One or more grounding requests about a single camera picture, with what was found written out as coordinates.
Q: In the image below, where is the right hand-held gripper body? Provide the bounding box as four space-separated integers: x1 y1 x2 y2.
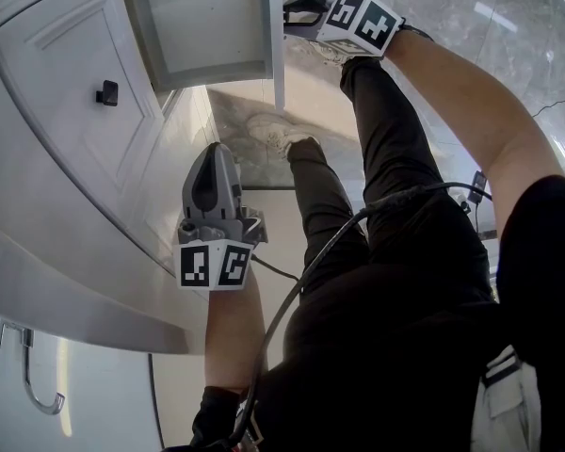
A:
315 0 405 59

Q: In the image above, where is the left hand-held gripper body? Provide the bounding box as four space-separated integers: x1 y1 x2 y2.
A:
172 207 269 292

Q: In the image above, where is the person's left forearm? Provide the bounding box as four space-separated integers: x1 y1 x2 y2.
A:
204 278 267 393

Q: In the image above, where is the person's right forearm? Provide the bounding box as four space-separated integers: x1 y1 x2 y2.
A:
383 28 565 230

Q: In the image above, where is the person's right shoe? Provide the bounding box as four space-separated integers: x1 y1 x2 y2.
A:
310 40 354 68

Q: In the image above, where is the person's shoe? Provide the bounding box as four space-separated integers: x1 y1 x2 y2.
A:
247 110 321 159
310 40 354 68

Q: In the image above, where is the person's left shoe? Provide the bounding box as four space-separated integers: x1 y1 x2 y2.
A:
247 110 321 159

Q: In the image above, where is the white sink cabinet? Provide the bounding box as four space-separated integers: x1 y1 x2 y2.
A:
0 0 220 296

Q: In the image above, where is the person's left leg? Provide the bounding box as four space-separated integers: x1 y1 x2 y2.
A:
285 137 373 277

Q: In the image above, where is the person's leg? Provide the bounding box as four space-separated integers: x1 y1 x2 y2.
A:
285 137 373 277
339 56 446 202

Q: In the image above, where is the person's right leg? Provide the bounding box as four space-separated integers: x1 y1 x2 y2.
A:
339 56 446 202

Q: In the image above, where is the black power adapter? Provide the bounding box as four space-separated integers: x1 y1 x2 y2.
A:
467 170 489 205

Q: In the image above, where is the chrome faucet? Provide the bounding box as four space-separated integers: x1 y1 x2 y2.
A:
0 320 67 416

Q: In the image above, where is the person's black shirt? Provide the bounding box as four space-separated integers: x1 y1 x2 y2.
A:
187 174 565 452

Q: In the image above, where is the thin black cable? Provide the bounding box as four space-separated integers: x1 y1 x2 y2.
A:
251 254 303 283

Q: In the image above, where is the grey backpack strap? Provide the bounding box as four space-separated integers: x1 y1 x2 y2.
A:
470 346 542 452

